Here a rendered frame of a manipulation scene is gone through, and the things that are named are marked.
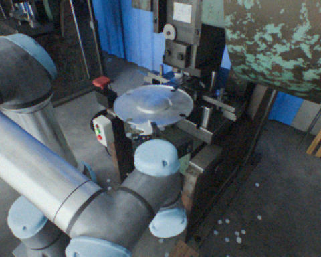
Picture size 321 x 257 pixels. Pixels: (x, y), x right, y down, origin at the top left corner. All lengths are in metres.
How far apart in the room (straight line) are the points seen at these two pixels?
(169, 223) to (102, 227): 0.15
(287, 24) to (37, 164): 0.40
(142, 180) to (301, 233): 1.31
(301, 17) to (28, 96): 0.50
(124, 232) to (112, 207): 0.04
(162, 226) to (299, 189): 1.41
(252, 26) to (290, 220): 1.33
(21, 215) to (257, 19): 0.71
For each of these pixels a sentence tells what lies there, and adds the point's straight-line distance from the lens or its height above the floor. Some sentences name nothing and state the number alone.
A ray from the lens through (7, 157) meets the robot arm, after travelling 0.38.
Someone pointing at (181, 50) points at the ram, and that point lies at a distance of 0.81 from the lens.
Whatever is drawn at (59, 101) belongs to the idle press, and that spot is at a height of 0.03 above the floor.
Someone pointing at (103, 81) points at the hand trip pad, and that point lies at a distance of 1.04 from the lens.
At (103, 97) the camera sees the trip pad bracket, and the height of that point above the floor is 0.70.
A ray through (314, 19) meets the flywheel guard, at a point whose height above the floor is 1.17.
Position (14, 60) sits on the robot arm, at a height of 1.07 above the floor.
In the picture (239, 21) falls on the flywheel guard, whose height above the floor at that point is 1.15.
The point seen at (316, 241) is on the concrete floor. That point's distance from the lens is 1.59.
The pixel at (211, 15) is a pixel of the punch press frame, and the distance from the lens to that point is 0.70.
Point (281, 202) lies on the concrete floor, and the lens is 1.63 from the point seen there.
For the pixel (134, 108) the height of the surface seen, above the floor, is 0.80.
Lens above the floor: 1.24
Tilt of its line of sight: 41 degrees down
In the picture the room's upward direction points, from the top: straight up
